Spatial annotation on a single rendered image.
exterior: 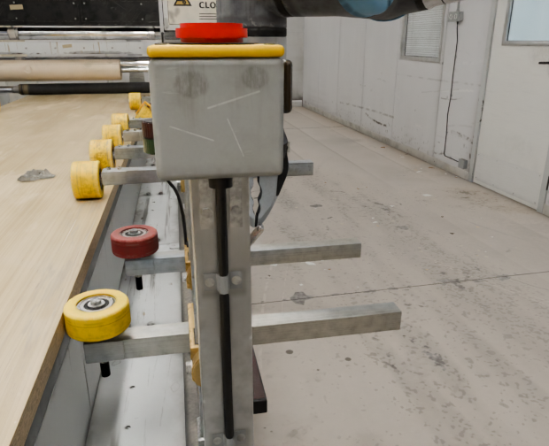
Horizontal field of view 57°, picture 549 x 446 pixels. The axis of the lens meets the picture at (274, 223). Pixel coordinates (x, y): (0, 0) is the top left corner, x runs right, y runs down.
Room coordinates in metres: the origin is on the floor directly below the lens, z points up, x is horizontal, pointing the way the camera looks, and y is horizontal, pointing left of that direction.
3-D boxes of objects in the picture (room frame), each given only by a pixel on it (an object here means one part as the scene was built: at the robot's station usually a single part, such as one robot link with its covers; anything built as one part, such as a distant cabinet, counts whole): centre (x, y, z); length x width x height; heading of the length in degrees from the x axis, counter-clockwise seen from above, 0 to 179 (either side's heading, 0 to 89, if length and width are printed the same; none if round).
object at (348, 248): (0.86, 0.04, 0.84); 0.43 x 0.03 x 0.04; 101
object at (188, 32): (0.30, 0.04, 1.22); 0.04 x 0.04 x 0.02
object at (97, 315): (0.57, 0.23, 0.85); 0.08 x 0.08 x 0.11
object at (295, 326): (0.61, 0.03, 0.84); 0.43 x 0.03 x 0.04; 101
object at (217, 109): (0.30, 0.04, 1.18); 0.07 x 0.07 x 0.08; 11
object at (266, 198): (0.71, 0.02, 1.01); 0.06 x 0.03 x 0.09; 11
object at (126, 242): (0.82, 0.25, 0.85); 0.08 x 0.08 x 0.11
